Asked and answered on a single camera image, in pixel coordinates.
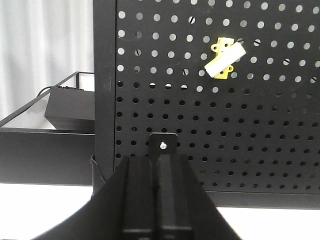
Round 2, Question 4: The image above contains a black perforated pegboard panel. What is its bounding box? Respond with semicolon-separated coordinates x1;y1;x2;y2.
93;0;320;209

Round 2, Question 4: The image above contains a black metal tray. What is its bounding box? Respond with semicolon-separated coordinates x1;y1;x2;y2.
0;71;95;186

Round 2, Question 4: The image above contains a grey curtain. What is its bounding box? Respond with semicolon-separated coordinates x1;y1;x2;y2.
0;0;94;118

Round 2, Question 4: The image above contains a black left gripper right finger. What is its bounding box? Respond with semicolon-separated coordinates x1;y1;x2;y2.
156;154;239;240

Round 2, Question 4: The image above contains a yellow base white knob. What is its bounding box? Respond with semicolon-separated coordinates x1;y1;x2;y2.
204;37;247;80

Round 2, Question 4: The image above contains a black power cable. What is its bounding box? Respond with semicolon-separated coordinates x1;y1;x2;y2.
0;85;85;125

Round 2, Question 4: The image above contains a black power box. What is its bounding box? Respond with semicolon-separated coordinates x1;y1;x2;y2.
44;87;95;133

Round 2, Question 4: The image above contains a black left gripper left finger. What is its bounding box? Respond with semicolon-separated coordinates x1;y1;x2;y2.
36;156;156;240

